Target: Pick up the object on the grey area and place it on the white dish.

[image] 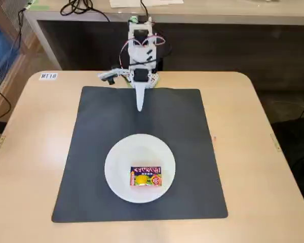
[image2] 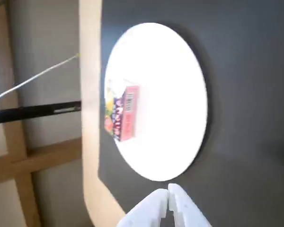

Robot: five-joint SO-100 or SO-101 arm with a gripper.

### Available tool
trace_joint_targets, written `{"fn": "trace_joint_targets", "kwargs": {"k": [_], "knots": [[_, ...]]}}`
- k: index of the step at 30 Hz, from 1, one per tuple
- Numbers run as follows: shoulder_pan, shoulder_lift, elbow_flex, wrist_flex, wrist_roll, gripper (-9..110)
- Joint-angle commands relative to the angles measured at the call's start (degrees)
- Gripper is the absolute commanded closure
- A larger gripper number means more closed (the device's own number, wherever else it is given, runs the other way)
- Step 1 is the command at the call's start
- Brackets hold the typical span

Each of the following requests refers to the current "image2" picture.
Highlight thin white cable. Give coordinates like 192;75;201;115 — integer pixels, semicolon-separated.
0;53;81;104

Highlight black rod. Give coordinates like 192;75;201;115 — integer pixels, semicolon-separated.
0;101;82;126

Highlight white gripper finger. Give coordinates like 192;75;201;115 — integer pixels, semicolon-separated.
117;188;169;227
168;183;213;227

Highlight dark grey mat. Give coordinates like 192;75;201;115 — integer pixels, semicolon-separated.
97;0;284;227

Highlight light wooden frame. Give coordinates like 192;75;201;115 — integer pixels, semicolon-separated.
0;0;84;227

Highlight white round dish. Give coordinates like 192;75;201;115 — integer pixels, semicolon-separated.
104;22;208;182

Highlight blue lemon juice carton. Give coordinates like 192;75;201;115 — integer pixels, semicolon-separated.
105;79;141;143

